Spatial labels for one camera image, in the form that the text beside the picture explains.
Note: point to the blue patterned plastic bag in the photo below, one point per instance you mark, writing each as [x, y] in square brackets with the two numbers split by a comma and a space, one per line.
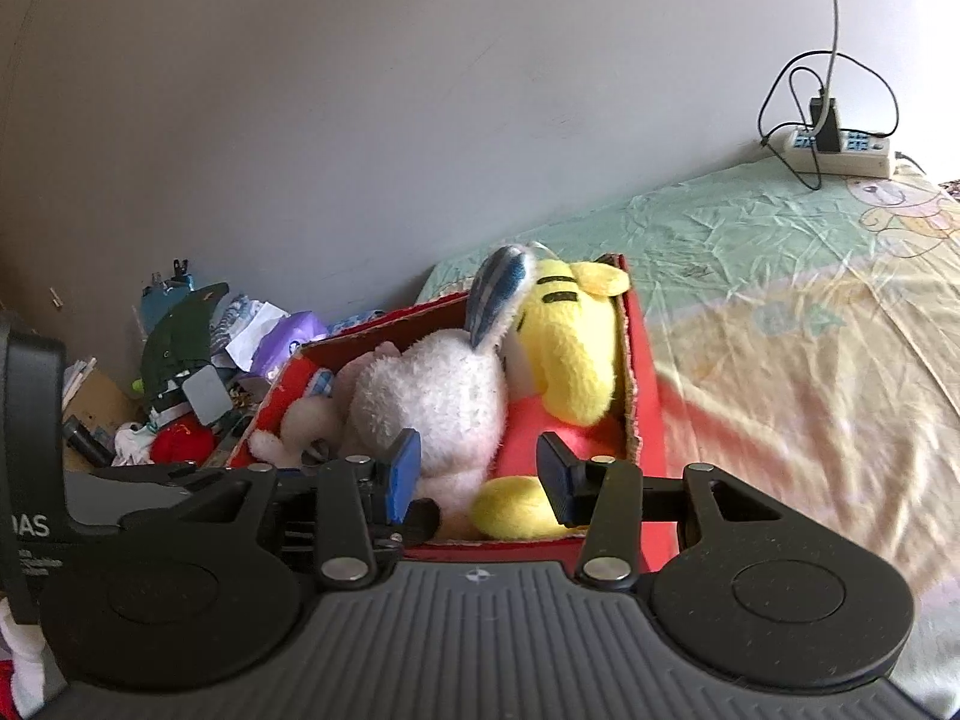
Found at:
[352, 324]

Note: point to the black power adapter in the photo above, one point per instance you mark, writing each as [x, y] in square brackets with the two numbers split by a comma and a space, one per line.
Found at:
[825, 135]

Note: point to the stack of white papers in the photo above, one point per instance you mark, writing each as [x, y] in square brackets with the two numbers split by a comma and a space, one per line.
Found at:
[79, 379]

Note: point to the white cloth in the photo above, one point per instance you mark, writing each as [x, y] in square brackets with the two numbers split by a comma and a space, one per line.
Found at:
[135, 442]

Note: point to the red cloth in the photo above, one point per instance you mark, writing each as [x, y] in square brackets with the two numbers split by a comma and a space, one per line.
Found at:
[180, 444]

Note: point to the white plush with blue bow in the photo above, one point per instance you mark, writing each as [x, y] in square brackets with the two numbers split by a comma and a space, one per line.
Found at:
[427, 397]

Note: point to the small wall fixture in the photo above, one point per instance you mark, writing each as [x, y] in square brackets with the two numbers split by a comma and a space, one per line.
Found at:
[54, 298]

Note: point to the yellow tiger plush toy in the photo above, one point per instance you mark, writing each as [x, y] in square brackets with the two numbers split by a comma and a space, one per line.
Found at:
[570, 345]

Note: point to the brown cardboard sheet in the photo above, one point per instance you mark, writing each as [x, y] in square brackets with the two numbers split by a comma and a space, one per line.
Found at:
[105, 397]

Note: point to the white power strip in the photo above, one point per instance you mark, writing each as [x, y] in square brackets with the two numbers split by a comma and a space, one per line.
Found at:
[862, 157]

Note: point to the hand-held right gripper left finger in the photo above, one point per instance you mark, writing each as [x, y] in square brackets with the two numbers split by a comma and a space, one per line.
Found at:
[401, 476]

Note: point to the purple tissue pack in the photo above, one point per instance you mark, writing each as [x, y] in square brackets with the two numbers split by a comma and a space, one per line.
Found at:
[289, 337]

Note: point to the white red garment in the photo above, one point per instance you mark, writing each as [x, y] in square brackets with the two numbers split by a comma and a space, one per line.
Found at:
[19, 645]

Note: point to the white blue plastic bag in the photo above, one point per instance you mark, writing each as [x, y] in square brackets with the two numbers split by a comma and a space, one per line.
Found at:
[247, 322]

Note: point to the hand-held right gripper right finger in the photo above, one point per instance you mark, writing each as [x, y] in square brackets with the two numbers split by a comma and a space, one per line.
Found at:
[556, 480]

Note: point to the dark green cap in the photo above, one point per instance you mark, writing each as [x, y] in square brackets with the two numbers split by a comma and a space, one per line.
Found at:
[184, 330]

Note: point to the red cardboard box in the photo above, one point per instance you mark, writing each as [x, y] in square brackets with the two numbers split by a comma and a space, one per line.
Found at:
[645, 390]

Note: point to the black cylinder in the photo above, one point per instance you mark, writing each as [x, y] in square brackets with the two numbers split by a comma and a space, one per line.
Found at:
[86, 439]

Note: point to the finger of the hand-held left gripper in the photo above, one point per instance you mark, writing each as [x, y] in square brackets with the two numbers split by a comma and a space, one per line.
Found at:
[421, 519]

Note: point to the grey square pad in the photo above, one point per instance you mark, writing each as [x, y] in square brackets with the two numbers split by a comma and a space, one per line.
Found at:
[206, 394]

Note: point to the blue plastic item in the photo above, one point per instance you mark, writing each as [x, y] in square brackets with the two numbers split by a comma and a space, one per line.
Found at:
[161, 307]

